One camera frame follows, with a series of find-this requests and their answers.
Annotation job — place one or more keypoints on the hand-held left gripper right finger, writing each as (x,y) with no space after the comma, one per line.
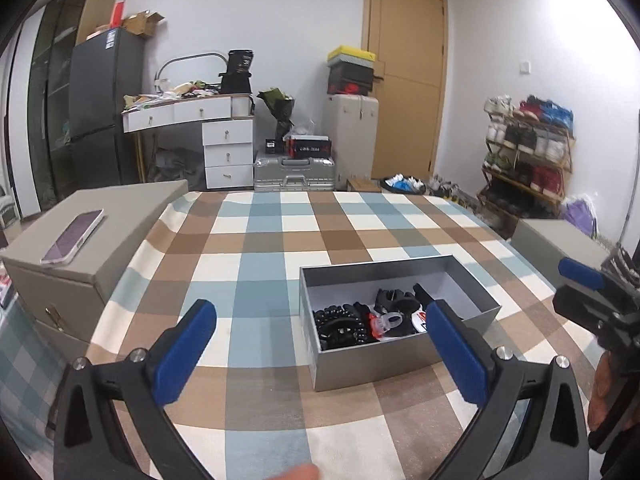
(457,355)

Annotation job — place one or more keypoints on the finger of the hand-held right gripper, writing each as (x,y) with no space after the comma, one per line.
(575,306)
(580,273)

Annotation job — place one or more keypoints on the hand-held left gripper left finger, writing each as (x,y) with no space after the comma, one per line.
(185,355)

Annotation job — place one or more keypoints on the round printed badge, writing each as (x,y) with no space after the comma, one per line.
(419,320)

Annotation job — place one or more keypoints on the clear plastic accessory red beads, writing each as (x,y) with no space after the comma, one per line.
(387,324)

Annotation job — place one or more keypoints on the grey cardboard box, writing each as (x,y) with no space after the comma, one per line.
(370,365)

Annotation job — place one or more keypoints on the person's right hand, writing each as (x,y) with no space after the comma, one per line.
(600,390)

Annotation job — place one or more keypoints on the person's left hand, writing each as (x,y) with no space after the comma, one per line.
(300,474)

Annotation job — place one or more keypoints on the plain beige storage box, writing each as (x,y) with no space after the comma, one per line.
(540,240)

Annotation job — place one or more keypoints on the purple bag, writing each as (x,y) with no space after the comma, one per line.
(580,215)

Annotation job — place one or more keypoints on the checkered blanket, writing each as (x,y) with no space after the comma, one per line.
(260,270)

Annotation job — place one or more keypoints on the wooden shoe rack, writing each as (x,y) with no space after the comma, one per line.
(487,200)

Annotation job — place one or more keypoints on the group of sneakers on rack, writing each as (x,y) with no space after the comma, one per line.
(530,135)

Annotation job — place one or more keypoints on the pairs of shoes on floor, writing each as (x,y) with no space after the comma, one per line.
(447,187)

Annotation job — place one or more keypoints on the smartphone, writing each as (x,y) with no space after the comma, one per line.
(72,237)

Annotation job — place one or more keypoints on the dark cloth under dressing table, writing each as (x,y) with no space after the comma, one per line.
(175,167)

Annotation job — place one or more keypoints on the small brown cardboard box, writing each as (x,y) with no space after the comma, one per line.
(364,185)

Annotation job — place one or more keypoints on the white drawer cabinet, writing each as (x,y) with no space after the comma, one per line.
(227,155)

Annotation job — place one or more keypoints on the silver suitcase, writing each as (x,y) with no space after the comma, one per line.
(295,175)

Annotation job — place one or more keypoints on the small black box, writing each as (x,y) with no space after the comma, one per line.
(275,146)

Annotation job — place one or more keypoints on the white plastic crate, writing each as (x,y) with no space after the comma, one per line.
(7,205)

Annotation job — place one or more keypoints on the beige upright suitcase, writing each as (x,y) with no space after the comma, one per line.
(350,140)

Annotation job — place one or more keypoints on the red and black box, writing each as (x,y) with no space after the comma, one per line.
(310,147)

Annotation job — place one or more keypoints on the white dressing table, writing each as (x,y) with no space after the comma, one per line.
(175,112)

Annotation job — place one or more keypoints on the dark grey fridge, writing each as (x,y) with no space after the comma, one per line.
(100,110)

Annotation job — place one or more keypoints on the clutter of small desk things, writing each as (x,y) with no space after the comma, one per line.
(170,92)

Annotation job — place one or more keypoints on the flower bouquet dark wrap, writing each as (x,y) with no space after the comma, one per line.
(277,105)

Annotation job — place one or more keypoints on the wooden door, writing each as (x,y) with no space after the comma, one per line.
(405,60)

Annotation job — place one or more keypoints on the dark glass door cabinet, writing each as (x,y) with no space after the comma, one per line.
(50,110)

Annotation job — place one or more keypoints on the black shoe box red print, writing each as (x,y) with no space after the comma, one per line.
(350,89)

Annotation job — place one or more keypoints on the black bag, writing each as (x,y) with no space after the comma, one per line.
(237,72)

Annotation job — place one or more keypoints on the dark grey shoe box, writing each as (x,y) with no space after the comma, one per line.
(350,74)

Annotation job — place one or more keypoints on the yellow lid shoe box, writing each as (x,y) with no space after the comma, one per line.
(350,55)

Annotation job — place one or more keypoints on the open cardboard box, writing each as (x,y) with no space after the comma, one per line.
(142,22)

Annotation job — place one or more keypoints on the red flat packet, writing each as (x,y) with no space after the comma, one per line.
(118,15)

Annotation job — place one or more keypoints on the large flat cardboard box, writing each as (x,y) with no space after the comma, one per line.
(97,5)

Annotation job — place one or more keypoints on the white light switch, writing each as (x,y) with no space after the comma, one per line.
(525,67)

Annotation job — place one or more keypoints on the chrome arched mirror frame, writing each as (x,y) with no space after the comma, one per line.
(190,57)

